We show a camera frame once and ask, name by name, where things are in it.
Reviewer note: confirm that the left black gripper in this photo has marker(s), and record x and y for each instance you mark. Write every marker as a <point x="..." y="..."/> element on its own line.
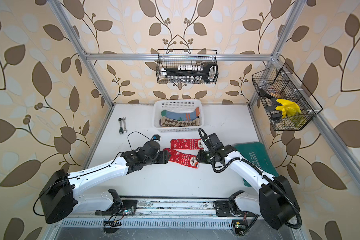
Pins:
<point x="164" y="157"/>

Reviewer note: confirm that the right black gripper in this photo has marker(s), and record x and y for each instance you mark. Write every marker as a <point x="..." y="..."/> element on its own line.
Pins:
<point x="201" y="158"/>

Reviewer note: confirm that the red christmas sock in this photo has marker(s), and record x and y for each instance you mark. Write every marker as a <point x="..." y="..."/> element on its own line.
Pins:
<point x="183" y="159"/>
<point x="187" y="144"/>

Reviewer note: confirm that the brown argyle sock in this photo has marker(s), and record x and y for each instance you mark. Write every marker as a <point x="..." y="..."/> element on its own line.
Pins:
<point x="165" y="122"/>

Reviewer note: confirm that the blue striped sock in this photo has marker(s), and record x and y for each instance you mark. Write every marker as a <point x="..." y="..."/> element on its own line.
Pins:
<point x="181" y="116"/>

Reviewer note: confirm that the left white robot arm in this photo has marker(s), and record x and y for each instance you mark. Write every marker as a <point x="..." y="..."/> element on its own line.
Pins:
<point x="63" y="193"/>

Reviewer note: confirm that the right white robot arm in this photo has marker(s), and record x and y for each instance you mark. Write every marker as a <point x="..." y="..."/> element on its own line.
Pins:
<point x="274" y="200"/>

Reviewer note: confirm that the silver wrench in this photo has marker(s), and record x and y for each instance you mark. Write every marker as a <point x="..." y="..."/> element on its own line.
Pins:
<point x="124" y="125"/>

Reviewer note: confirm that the green plastic tool case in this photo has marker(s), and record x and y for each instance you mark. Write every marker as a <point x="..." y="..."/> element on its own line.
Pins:
<point x="256" y="153"/>

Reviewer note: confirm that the white plastic basket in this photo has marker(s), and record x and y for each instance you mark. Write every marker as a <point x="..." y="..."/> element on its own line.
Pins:
<point x="177" y="106"/>

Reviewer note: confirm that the black tool in basket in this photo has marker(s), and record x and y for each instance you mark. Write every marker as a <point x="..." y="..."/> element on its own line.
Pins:
<point x="271" y="104"/>

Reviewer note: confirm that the black socket set holder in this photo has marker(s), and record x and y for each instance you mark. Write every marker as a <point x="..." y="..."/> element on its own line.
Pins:
<point x="204" y="73"/>

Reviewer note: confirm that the yellow rubber glove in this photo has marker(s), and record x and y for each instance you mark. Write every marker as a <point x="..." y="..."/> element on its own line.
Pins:
<point x="288" y="108"/>

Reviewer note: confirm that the green handled ratchet wrench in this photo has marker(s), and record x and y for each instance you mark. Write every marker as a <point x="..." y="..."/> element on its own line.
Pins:
<point x="121" y="126"/>

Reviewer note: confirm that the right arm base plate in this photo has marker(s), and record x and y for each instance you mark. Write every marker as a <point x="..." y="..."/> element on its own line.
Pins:
<point x="228" y="209"/>

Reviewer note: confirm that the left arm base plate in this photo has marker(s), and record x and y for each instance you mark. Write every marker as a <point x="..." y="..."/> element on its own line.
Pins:
<point x="123" y="207"/>

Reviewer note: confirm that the right black wire basket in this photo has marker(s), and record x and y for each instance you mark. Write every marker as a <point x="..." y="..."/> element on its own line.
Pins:
<point x="284" y="84"/>

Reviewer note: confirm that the black wire basket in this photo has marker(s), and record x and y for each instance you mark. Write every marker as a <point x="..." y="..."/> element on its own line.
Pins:
<point x="284" y="84"/>
<point x="177" y="57"/>

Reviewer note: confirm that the back black wire basket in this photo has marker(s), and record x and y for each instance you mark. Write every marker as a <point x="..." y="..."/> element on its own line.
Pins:
<point x="177" y="57"/>

